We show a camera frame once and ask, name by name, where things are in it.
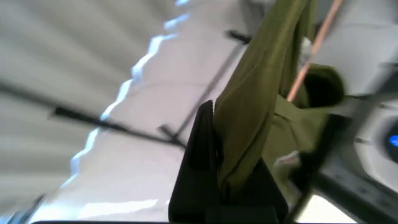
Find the pink clothes hanger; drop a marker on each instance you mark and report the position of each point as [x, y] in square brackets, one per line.
[314, 46]

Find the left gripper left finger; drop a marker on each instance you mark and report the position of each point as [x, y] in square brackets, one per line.
[196, 193]

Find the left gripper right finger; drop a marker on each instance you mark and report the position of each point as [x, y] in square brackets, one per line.
[261, 202]

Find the green t-shirt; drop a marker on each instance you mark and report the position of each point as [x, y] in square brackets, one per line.
[248, 93]

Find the black clothes rack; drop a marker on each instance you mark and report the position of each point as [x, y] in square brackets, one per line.
[81, 117]

